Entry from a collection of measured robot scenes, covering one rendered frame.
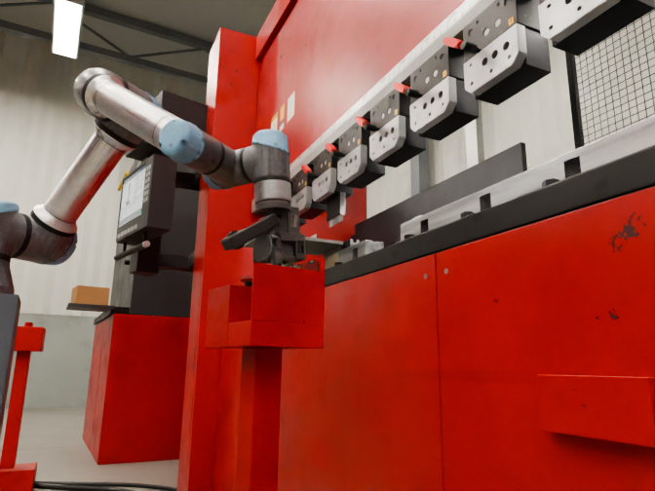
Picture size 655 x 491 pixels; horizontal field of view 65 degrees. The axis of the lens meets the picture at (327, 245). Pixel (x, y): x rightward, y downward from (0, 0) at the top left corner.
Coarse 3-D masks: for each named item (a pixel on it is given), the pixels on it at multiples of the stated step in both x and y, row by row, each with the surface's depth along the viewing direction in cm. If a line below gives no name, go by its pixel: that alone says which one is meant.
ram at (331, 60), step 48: (336, 0) 178; (384, 0) 146; (432, 0) 123; (480, 0) 107; (288, 48) 223; (336, 48) 174; (384, 48) 142; (432, 48) 121; (288, 96) 216; (336, 96) 169; (384, 96) 139
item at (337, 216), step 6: (342, 192) 166; (330, 198) 172; (336, 198) 167; (342, 198) 165; (330, 204) 171; (336, 204) 167; (342, 204) 165; (330, 210) 170; (336, 210) 166; (342, 210) 164; (330, 216) 170; (336, 216) 167; (342, 216) 164; (330, 222) 172; (336, 222) 167
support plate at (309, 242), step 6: (252, 240) 154; (306, 240) 153; (312, 240) 153; (318, 240) 154; (324, 240) 155; (330, 240) 156; (246, 246) 162; (252, 246) 162; (306, 246) 161; (312, 246) 161; (318, 246) 161; (324, 246) 161; (330, 246) 161; (336, 246) 161; (306, 252) 170; (312, 252) 169; (318, 252) 169; (324, 252) 169
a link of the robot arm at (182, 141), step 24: (96, 72) 113; (96, 96) 110; (120, 96) 107; (120, 120) 107; (144, 120) 101; (168, 120) 99; (168, 144) 94; (192, 144) 94; (216, 144) 100; (192, 168) 100; (216, 168) 102
